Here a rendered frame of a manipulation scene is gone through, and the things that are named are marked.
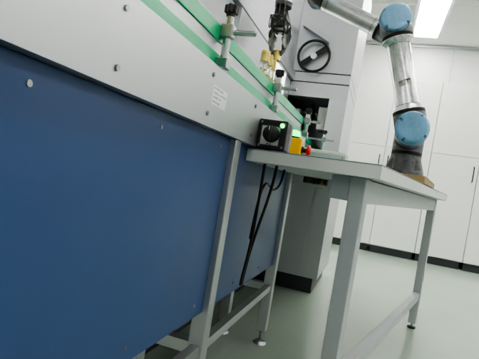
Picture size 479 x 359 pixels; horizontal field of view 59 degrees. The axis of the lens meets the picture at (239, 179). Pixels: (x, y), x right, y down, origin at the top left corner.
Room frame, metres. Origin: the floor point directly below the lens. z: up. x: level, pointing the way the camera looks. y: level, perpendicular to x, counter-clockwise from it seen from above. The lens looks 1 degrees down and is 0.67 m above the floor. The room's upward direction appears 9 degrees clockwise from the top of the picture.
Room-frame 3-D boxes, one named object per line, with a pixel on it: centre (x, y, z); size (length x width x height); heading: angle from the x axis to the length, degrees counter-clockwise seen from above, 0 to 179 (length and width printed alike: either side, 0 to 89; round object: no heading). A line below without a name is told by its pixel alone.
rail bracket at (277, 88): (1.29, -0.09, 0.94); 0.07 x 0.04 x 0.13; 72
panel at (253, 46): (2.09, -0.02, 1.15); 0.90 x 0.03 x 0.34; 162
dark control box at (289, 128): (1.18, -0.08, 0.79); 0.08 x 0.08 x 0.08; 72
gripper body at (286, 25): (1.79, -0.06, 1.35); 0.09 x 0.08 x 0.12; 161
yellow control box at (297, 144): (1.45, -0.16, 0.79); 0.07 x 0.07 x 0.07; 72
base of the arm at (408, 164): (1.70, -0.64, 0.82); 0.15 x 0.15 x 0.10
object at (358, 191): (1.69, -0.66, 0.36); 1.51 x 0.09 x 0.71; 149
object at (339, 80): (3.04, -0.51, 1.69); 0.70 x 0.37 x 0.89; 162
